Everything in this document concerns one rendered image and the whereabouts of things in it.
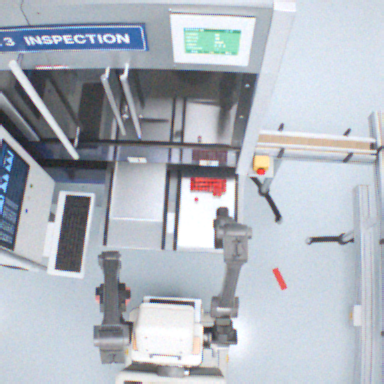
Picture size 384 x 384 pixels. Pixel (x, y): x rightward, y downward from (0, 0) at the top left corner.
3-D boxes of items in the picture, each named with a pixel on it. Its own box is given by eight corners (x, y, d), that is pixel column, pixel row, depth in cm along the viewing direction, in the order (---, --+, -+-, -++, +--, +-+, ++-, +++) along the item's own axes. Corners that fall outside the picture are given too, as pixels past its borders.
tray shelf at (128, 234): (109, 155, 220) (108, 154, 218) (243, 161, 218) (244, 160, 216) (98, 246, 206) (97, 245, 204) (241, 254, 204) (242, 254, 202)
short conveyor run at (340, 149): (246, 160, 220) (249, 148, 205) (246, 133, 225) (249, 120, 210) (370, 168, 218) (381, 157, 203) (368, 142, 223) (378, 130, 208)
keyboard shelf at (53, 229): (47, 190, 224) (45, 188, 221) (96, 194, 223) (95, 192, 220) (33, 272, 211) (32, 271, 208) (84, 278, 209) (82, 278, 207)
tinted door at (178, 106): (141, 140, 184) (118, 64, 128) (241, 145, 183) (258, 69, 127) (141, 142, 184) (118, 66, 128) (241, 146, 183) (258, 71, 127)
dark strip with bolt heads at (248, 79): (227, 163, 203) (242, 71, 127) (236, 164, 203) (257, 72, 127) (226, 166, 203) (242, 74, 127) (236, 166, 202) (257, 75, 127)
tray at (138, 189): (117, 154, 218) (116, 151, 215) (167, 156, 217) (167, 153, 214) (110, 218, 208) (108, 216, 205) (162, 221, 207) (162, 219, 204)
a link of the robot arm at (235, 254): (220, 254, 129) (253, 254, 129) (219, 220, 138) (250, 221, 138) (210, 321, 160) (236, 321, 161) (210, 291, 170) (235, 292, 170)
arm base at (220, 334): (206, 343, 159) (237, 345, 159) (208, 327, 156) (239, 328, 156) (207, 330, 167) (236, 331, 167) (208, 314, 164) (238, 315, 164)
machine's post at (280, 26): (225, 207, 300) (272, -10, 99) (233, 208, 300) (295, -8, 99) (224, 216, 298) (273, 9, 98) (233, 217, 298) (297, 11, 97)
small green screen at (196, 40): (174, 59, 122) (170, 13, 102) (247, 63, 121) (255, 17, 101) (174, 63, 121) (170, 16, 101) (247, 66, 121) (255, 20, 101)
